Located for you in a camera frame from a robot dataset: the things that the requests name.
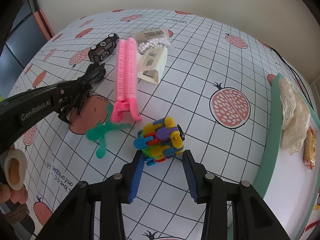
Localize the colourful plastic block cube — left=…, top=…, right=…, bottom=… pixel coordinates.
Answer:
left=133, top=116, right=185, bottom=166

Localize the cream hair claw clip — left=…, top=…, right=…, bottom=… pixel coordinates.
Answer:
left=136, top=47, right=168, bottom=85

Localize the cotton swabs plastic bag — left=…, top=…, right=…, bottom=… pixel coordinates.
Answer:
left=129, top=27, right=171, bottom=55

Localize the black toy car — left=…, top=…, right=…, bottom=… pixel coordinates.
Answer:
left=88, top=33, right=119, bottom=63

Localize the person's left hand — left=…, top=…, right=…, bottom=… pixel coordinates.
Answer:
left=0, top=183, right=28, bottom=204

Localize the green translucent stretchy figure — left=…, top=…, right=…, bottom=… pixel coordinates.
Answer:
left=86, top=103, right=133, bottom=159

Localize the teal storage tray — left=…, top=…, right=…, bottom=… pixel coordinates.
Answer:
left=253, top=73, right=319, bottom=239

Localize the snack packet in tray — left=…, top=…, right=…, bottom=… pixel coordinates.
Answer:
left=303, top=127, right=316, bottom=170

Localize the cream lace cloth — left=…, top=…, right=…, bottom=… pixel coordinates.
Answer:
left=279, top=77, right=311, bottom=155

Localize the black cable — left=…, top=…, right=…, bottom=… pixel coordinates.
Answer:
left=271, top=47, right=315, bottom=108

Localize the black dragon toy figure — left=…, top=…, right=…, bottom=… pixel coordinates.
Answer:
left=58, top=63, right=106, bottom=124

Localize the pomegranate grid table cloth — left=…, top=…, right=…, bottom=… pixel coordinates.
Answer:
left=10, top=8, right=312, bottom=240

